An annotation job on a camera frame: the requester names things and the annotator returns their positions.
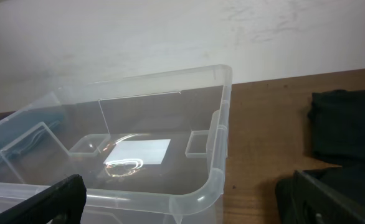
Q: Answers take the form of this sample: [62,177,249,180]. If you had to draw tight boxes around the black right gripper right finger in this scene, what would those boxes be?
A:
[293,170,365,224]

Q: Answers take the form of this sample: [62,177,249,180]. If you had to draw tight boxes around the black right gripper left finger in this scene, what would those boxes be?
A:
[0,174,87,224]

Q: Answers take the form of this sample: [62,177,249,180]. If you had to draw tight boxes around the black garment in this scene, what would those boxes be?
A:
[275,167,365,223]
[308,90,365,167]

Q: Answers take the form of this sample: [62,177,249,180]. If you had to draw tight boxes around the dark blue folded jeans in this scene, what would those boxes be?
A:
[0,110,64,164]

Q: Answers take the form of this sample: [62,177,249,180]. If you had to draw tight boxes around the white label in bin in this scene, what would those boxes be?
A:
[104,139,171,166]

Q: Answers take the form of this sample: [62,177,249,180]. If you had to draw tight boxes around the clear plastic storage bin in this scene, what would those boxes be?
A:
[0,65,232,223]

